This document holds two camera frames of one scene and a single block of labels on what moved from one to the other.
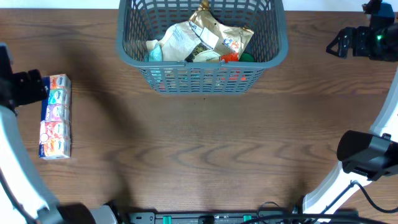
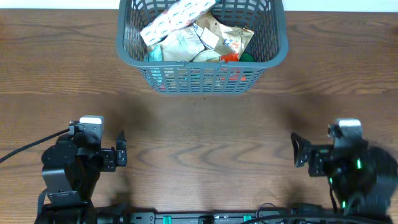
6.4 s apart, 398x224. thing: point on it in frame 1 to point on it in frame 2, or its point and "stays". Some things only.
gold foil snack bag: x=231 y=38 stays
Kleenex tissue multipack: x=55 y=119 to x=181 y=14
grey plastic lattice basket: x=138 y=22 stays
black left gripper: x=31 y=86 to x=111 y=154
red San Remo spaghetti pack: x=229 y=58 stays
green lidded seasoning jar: x=246 y=57 stays
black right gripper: x=360 y=34 to x=318 y=154
